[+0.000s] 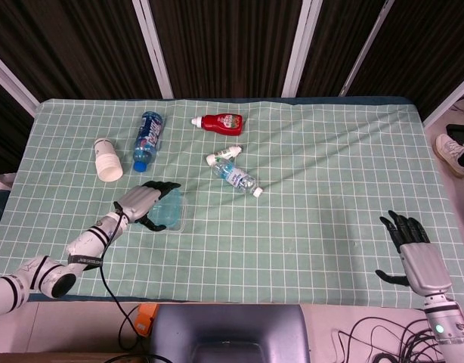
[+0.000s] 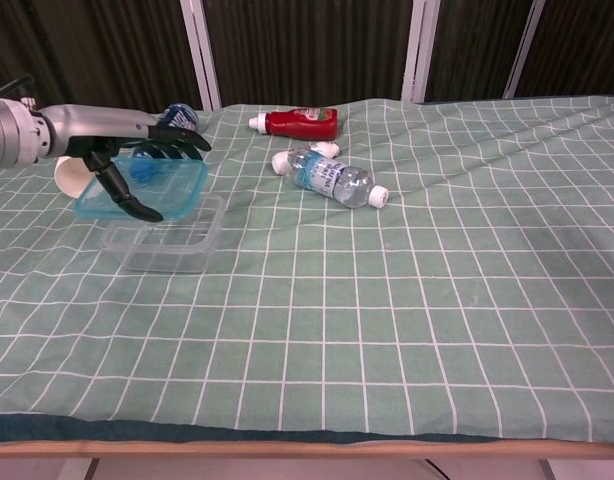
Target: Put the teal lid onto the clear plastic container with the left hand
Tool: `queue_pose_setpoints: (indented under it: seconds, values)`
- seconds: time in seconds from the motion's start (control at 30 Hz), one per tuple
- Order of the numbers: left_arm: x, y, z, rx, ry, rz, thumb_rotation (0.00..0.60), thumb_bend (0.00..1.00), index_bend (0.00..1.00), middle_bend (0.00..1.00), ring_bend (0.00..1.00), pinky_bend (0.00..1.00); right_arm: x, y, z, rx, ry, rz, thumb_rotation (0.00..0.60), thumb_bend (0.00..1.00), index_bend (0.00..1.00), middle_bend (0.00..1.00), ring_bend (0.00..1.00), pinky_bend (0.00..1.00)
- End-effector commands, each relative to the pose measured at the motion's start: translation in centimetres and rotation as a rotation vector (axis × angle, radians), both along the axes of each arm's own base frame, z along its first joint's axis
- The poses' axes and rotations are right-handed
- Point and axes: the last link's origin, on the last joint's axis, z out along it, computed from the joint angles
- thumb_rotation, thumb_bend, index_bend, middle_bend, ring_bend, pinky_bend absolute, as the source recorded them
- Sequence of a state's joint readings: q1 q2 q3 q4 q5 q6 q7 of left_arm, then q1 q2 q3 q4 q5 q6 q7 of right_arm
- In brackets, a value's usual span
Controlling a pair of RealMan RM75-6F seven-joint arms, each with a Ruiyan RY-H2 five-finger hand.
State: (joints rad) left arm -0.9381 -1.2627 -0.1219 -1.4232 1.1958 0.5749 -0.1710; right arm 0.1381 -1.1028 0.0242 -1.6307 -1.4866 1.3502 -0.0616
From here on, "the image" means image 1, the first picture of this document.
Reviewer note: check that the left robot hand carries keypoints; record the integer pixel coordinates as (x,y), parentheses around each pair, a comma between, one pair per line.
(139,202)

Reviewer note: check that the small white bottle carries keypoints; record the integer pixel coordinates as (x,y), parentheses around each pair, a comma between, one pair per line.
(222,154)

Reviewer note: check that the grey robot torso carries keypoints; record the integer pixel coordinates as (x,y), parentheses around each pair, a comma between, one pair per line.
(232,325)

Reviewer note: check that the green checked tablecloth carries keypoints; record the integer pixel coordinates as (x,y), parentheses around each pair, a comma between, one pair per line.
(292,227)

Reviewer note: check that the white screen frame post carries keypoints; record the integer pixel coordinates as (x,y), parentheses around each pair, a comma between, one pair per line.
(153,49)
(451,100)
(300,49)
(366,47)
(13,85)

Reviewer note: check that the blue cap sports drink bottle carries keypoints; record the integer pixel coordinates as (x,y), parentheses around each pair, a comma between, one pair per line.
(149,140)

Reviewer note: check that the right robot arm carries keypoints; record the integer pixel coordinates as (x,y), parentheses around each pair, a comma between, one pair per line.
(447,325)

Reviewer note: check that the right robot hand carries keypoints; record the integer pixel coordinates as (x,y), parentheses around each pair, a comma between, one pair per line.
(424,264)

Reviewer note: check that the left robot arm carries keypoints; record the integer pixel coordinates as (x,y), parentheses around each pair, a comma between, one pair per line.
(88,242)

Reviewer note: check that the red ketchup bottle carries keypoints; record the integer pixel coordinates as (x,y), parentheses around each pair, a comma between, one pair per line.
(220,124)

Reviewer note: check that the clear water bottle white cap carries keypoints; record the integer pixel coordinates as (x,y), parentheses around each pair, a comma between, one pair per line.
(236,177)

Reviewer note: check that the white plastic cup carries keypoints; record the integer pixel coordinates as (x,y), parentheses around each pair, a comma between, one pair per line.
(107,162)

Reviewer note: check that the black flat object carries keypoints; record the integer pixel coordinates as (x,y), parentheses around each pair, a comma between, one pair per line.
(460,132)

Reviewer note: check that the white sneaker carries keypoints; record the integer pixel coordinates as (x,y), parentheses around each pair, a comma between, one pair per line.
(449,151)

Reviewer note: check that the orange box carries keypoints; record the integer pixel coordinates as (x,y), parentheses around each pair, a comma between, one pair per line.
(145,319)

